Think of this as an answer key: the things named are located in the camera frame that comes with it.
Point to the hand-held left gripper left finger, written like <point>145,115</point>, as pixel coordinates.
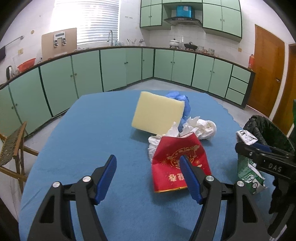
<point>106,178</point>

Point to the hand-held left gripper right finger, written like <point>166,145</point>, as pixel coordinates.
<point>189,178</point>

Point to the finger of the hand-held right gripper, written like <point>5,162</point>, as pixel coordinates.
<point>245,149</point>
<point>263,148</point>

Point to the black lined trash bin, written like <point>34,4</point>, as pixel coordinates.
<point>275,136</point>

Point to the red paper envelope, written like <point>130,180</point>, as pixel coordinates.
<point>166,171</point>

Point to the green and white packet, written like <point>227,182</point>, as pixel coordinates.
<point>248,173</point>

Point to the blue disposable glove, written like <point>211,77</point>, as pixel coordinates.
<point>186,109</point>

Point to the yellow sponge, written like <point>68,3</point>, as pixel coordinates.
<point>157,111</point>

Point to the person's right hand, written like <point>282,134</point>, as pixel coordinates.
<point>283,199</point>

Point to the blue table mat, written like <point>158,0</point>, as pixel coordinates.
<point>92,129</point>

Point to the red thermos flask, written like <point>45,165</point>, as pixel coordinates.
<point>251,61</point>

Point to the wooden chair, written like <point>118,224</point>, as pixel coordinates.
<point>11,143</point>

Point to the row of glass jars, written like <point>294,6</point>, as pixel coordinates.
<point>208,51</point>

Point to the green base cabinets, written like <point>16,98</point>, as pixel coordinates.
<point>87,69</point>

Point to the black wok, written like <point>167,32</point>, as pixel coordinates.
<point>190,46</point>

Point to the white cooking pot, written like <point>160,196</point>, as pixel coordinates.
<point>174,43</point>

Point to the utensil holder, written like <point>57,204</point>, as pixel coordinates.
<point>131,42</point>

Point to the orange basin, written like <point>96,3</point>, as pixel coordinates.
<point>26,64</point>

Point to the chrome sink faucet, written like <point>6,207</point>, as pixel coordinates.
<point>110,38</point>

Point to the brown board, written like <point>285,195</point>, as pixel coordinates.
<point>47,48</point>

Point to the range hood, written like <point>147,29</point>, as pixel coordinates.
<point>182,21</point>

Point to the electric kettle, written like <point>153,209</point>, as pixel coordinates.
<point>9,73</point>

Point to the white device on board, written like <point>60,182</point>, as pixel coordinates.
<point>59,36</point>

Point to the white window blind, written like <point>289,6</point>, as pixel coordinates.
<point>92,20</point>

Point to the dark hanging towel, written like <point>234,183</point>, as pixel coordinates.
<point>2,53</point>

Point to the metal towel bar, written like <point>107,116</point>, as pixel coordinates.
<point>16,39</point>

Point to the green wall cabinets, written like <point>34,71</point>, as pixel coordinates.
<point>222,18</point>

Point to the blue hood duct cover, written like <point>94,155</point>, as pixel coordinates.
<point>184,11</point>

